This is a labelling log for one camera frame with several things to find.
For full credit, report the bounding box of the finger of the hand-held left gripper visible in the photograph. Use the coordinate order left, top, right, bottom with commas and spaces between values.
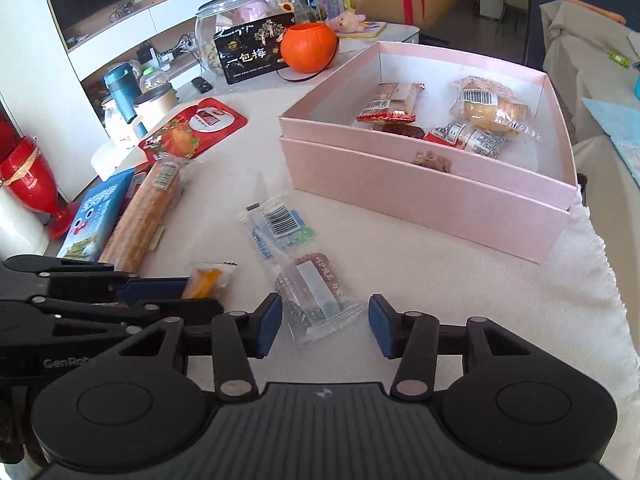
0, 255, 192, 306
0, 300, 224, 348

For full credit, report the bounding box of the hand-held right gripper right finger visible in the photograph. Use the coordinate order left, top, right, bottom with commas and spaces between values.
368, 294, 531, 400

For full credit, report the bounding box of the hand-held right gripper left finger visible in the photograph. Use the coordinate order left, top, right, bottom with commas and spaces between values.
120, 292, 283, 400

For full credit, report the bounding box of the small orange snack packet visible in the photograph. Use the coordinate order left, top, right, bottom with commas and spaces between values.
180, 261, 239, 301

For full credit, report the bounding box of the brown bar snack packet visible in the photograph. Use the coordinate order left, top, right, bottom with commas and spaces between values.
273, 252, 366, 345

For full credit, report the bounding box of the long bread packet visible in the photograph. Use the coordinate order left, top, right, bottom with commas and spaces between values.
99, 156, 184, 275

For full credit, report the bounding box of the seaweed snack packet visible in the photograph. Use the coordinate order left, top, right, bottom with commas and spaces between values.
56, 169, 137, 262

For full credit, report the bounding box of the clear blue-print snack packet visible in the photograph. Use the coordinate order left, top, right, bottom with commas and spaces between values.
236, 191, 317, 264

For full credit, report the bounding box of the pink cardboard box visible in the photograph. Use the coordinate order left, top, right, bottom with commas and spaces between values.
278, 41, 578, 264

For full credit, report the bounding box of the large red snack packet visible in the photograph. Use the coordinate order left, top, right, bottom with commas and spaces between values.
138, 97, 249, 164

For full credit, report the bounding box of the dark red meat packet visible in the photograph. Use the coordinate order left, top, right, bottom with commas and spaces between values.
372, 122, 427, 139

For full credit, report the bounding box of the red white snack packet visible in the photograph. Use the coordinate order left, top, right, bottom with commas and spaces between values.
424, 123, 472, 147

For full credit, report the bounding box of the red-edged bread packet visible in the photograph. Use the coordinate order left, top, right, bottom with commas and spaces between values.
356, 82, 426, 125

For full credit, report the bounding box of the large round bread packet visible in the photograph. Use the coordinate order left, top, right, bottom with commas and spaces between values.
449, 76, 544, 142

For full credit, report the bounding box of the white tablecloth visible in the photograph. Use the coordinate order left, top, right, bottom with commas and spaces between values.
89, 44, 640, 463

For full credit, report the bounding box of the white cylinder container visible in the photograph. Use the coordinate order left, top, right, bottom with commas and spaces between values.
0, 184, 51, 262

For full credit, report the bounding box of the red plastic bottle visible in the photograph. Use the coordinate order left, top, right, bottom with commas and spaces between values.
0, 134, 69, 239

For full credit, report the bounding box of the beige cup with lid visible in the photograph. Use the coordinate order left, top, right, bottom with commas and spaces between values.
132, 84, 179, 132

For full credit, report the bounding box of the teal thermos bottle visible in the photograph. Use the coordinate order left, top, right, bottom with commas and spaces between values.
103, 62, 149, 139

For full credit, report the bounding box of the green-lidded nut jar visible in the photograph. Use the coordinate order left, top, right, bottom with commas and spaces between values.
138, 65, 171, 94

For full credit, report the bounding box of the white power strip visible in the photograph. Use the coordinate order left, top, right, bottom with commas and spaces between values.
139, 34, 197, 64

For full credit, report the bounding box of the black snack bag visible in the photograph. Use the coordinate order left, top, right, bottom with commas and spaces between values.
213, 12, 297, 85

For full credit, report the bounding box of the white tv cabinet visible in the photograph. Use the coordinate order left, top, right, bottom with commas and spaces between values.
64, 0, 306, 92

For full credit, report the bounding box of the orange pumpkin bucket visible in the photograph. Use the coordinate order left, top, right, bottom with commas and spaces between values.
279, 22, 340, 74

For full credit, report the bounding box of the glass jar with lid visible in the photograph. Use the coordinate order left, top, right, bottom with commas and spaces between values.
194, 0, 279, 77

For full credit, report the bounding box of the white coffee table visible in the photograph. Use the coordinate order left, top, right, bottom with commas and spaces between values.
327, 21, 422, 57

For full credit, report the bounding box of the pink plush toy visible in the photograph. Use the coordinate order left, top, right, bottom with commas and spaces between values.
327, 12, 369, 34

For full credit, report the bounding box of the grey covered sofa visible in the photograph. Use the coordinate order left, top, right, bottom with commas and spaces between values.
542, 0, 640, 202

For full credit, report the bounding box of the long orange carrot toy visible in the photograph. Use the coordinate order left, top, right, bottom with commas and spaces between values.
558, 0, 627, 25

